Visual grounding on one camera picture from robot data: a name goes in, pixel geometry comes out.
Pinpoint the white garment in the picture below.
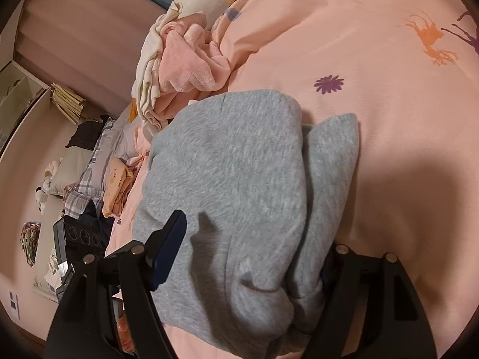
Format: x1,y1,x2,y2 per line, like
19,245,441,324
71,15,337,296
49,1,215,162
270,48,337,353
131,2,185,139

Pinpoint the pink printed duvet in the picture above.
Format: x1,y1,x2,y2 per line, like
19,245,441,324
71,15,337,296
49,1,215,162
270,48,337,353
103,0,479,359

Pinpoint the multicoloured knitted item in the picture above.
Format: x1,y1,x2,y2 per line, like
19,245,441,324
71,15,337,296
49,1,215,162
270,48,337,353
20,221,43,268

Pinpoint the navy garment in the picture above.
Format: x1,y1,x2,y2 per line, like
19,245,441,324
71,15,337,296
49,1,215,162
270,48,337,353
80,198,113,255

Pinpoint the peach folded garment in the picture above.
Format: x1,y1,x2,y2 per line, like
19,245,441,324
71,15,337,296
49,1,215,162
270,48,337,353
102,157,134,217

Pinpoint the plaid grey blanket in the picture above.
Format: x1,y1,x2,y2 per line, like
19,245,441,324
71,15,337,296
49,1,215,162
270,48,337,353
62,118,121,218

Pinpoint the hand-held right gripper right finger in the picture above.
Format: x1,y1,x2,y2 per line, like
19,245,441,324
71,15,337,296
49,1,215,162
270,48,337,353
299,244,438,359

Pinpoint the white shelf cabinet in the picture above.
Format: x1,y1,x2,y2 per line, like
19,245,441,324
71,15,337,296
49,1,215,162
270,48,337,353
0,60,51,151

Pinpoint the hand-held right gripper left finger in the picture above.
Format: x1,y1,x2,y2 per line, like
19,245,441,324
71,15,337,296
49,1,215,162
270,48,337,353
45,209,188,359

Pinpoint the beige pillow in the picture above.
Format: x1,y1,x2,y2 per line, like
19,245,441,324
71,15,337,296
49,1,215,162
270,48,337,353
48,147,95,196

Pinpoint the lilac bed sheet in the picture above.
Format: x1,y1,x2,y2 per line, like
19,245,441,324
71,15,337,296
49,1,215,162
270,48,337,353
108,118,150,166

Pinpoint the pink folded garment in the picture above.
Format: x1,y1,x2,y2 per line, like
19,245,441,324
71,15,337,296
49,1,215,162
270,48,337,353
159,13,235,95

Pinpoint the brown cloth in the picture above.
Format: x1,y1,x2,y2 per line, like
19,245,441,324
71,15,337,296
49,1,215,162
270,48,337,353
65,121,107,149

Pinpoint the yellow pleated fabric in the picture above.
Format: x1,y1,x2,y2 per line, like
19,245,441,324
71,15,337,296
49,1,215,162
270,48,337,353
50,82,86,125

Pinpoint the grey sweatshirt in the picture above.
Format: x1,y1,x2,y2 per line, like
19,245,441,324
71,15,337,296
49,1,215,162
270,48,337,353
132,89,362,359

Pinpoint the small white plush toy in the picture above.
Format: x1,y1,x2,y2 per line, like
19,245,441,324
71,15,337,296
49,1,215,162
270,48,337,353
35,157,65,215

